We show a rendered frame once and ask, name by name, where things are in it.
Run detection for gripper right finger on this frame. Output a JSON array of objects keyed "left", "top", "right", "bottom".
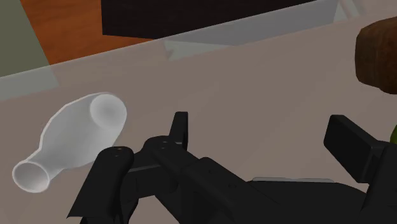
[{"left": 323, "top": 115, "right": 397, "bottom": 224}]

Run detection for brown rounded block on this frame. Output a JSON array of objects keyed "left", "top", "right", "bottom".
[{"left": 354, "top": 17, "right": 397, "bottom": 95}]

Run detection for white vase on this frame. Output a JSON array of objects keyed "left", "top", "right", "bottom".
[{"left": 11, "top": 92, "right": 128, "bottom": 193}]

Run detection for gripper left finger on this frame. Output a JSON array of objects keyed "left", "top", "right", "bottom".
[{"left": 66, "top": 111, "right": 280, "bottom": 224}]

